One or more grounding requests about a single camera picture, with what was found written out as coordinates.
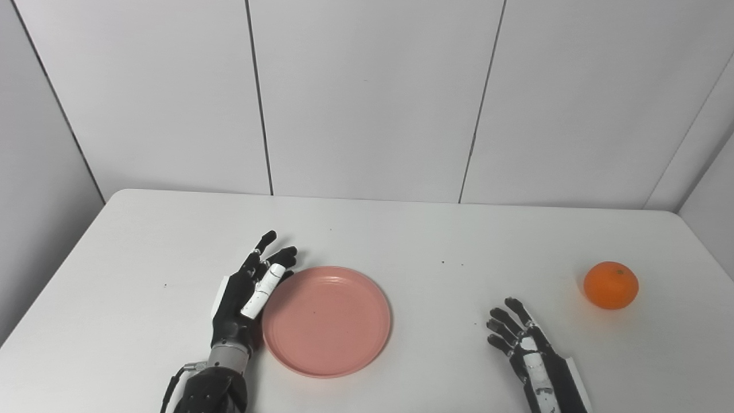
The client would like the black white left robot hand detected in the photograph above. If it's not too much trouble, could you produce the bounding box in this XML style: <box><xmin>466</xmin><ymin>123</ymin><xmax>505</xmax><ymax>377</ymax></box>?
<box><xmin>210</xmin><ymin>231</ymin><xmax>298</xmax><ymax>353</ymax></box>

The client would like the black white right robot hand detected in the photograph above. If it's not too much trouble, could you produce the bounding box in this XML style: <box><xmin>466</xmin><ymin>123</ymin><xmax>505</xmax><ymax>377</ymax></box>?
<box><xmin>486</xmin><ymin>297</ymin><xmax>593</xmax><ymax>413</ymax></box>

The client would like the pink round plate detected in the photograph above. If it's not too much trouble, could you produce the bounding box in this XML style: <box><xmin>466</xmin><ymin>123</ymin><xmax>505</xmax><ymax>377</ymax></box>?
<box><xmin>261</xmin><ymin>266</ymin><xmax>392</xmax><ymax>379</ymax></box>

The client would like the orange fruit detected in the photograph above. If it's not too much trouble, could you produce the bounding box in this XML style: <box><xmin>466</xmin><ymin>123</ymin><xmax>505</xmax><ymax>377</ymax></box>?
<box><xmin>584</xmin><ymin>262</ymin><xmax>639</xmax><ymax>310</ymax></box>

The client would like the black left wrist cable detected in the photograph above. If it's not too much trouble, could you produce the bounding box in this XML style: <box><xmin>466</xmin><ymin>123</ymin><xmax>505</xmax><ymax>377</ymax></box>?
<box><xmin>159</xmin><ymin>361</ymin><xmax>208</xmax><ymax>413</ymax></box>

